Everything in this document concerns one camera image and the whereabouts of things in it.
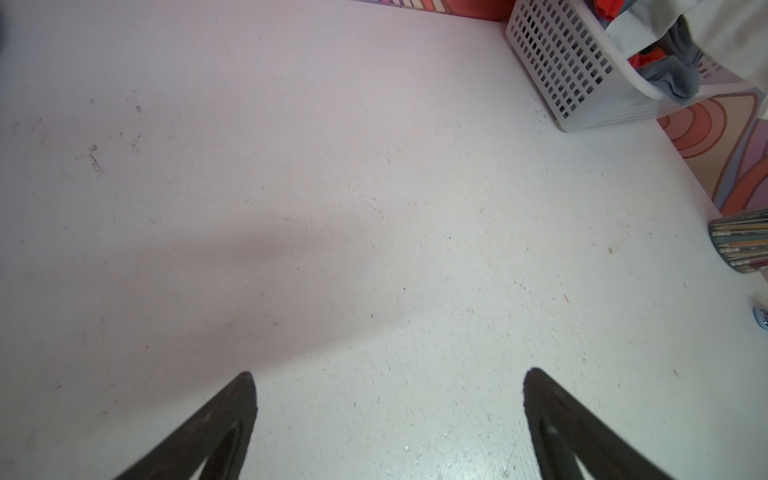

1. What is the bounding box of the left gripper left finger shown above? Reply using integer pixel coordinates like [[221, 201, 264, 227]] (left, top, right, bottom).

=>
[[118, 372, 258, 480]]

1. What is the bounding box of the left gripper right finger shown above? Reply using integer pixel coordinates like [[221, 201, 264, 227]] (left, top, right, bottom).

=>
[[523, 368, 670, 479]]

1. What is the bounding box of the white printed t-shirt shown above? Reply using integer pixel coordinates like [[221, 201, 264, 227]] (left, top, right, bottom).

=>
[[664, 0, 767, 91]]

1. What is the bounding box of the small blue object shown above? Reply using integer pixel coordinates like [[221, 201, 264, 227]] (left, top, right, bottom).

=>
[[750, 295, 768, 330]]

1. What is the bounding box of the cup of pens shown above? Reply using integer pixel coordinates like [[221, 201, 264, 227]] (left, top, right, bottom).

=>
[[708, 208, 767, 274]]

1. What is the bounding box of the grey t-shirt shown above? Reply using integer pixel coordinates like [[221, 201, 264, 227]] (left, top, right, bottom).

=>
[[629, 16, 703, 105]]

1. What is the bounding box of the white plastic laundry basket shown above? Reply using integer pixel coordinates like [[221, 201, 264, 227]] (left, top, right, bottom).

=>
[[505, 0, 763, 134]]

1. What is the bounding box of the red t-shirt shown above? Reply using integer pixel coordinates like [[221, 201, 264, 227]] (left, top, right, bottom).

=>
[[591, 0, 680, 69]]

